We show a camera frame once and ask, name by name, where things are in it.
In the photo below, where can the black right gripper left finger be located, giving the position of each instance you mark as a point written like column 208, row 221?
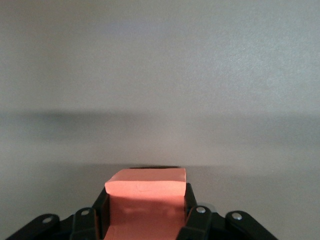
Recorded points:
column 62, row 227

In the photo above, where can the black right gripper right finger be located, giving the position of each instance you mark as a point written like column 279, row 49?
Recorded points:
column 220, row 227

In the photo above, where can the orange foam block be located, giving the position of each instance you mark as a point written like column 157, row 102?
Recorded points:
column 145, row 185

